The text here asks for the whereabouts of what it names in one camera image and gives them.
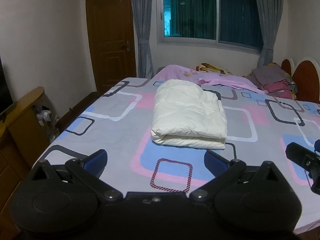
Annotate grey curtain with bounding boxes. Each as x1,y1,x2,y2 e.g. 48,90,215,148
131,0,153,79
256,0,284,67

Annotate yellow patterned cloth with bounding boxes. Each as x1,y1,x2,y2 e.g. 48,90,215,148
195,63,233,75

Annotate folded grey and maroon clothes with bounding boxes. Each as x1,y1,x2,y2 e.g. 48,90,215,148
246,64,297,100

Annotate left grey curtain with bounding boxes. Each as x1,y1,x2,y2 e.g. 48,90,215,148
131,0,153,79

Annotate aluminium frame window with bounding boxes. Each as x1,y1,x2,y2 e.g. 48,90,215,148
157,0,263,51

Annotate right grey curtain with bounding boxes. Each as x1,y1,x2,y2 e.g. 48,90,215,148
256,0,284,67

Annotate crumpled items beside cabinet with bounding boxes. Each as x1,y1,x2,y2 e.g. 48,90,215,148
33,98,60,143

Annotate pink blanket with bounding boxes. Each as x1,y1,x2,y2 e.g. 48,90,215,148
152,64,266,95

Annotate brown wooden door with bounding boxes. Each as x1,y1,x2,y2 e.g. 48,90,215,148
86,0,137,94

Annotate brown wooden cabinet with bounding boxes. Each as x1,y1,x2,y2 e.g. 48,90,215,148
1,87,49,239

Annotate black television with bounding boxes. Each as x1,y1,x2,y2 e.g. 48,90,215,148
0,63,14,121

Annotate red and white headboard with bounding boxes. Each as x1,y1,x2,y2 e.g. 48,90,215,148
280,57,319,103

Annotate white quilted duvet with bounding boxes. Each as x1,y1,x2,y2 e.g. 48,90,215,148
151,79,227,150

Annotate patterned grey bed sheet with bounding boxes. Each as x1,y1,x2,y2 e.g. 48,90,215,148
42,78,319,233

